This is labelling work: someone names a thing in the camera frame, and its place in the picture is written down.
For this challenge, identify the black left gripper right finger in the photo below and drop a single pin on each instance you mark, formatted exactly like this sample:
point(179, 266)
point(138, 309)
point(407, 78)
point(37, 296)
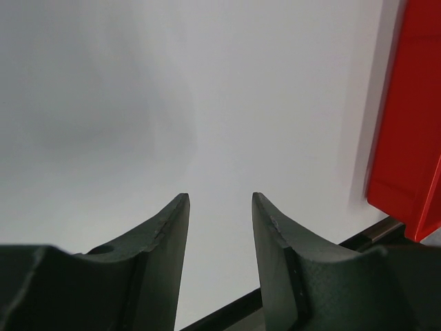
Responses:
point(310, 283)

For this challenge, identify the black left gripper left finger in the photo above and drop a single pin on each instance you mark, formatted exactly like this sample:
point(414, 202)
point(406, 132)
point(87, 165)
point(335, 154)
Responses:
point(129, 283)

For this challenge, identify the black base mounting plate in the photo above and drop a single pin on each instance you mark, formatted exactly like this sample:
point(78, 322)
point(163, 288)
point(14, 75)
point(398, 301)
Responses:
point(246, 312)

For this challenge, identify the red plastic tray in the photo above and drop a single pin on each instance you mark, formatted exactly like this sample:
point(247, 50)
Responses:
point(405, 175)

